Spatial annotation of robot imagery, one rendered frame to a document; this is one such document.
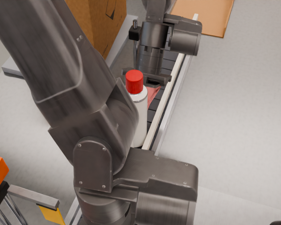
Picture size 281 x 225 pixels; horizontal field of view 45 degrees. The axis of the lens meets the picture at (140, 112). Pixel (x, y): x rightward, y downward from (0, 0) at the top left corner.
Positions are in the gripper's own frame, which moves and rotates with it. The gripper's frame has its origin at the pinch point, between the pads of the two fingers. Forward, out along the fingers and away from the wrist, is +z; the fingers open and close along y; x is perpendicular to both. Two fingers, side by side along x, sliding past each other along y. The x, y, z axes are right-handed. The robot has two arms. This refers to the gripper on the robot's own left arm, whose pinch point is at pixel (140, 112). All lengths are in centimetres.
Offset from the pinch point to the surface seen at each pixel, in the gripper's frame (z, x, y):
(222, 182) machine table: 12.4, 2.5, 20.9
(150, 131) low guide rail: 3.5, -0.8, 3.3
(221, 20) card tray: -26, 50, 11
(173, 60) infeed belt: -11.2, 23.6, 1.4
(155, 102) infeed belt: -0.8, 10.4, 1.0
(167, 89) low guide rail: -4.8, 9.9, 3.5
